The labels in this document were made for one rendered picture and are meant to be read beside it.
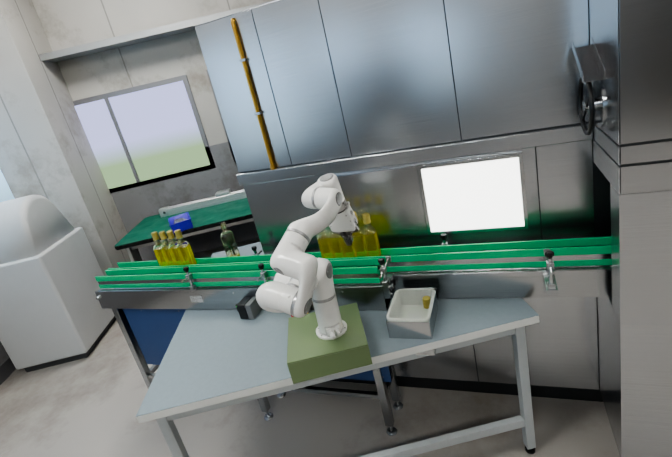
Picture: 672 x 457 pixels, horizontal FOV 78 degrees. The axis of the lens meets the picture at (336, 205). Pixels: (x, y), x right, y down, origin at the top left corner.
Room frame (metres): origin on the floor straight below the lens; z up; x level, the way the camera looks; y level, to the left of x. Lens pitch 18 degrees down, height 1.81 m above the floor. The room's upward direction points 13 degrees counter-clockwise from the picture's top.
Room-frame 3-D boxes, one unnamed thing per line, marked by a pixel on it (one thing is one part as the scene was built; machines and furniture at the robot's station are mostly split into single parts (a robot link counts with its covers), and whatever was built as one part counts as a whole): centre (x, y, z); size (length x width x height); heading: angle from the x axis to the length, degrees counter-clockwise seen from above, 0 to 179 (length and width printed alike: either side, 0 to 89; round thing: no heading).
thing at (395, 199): (1.80, -0.38, 1.15); 0.90 x 0.03 x 0.34; 66
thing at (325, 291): (1.43, 0.13, 1.08); 0.13 x 0.10 x 0.16; 63
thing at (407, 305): (1.48, -0.21, 0.80); 0.22 x 0.17 x 0.09; 156
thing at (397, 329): (1.50, -0.22, 0.79); 0.27 x 0.17 x 0.08; 156
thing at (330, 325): (1.41, 0.13, 0.92); 0.16 x 0.13 x 0.15; 12
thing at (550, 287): (1.36, -0.73, 0.90); 0.17 x 0.05 x 0.23; 156
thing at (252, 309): (1.83, 0.54, 0.79); 0.08 x 0.08 x 0.08; 66
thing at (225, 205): (4.09, 0.96, 0.42); 2.30 x 0.92 x 0.83; 91
